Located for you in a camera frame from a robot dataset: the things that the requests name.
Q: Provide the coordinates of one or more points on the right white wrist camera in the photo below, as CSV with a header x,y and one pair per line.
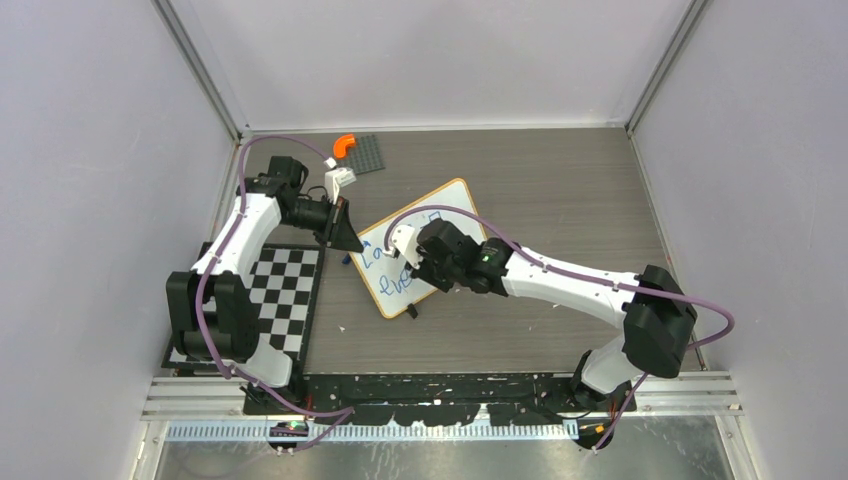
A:
x,y
403,244

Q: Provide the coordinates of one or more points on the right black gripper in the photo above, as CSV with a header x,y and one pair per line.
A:
x,y
423,271

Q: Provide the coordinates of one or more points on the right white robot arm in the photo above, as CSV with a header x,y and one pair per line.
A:
x,y
655,324

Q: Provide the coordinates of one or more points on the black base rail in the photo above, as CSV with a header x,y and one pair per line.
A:
x,y
505,399

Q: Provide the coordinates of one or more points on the grey studded baseplate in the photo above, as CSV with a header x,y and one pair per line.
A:
x,y
365,155

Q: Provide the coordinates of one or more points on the white slotted cable duct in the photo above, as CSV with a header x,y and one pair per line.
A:
x,y
301,431

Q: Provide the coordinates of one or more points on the black white checkerboard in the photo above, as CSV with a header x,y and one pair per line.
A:
x,y
272,306

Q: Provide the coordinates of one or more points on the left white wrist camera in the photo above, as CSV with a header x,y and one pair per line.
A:
x,y
336,177

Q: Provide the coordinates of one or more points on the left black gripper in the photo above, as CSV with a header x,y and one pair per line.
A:
x,y
340,233

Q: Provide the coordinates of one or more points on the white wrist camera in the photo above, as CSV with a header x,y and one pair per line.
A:
x,y
336,177
403,244

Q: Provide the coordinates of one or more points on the orange curved plastic piece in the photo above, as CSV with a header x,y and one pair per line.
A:
x,y
343,145

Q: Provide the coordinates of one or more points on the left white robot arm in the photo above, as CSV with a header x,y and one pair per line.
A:
x,y
253,218

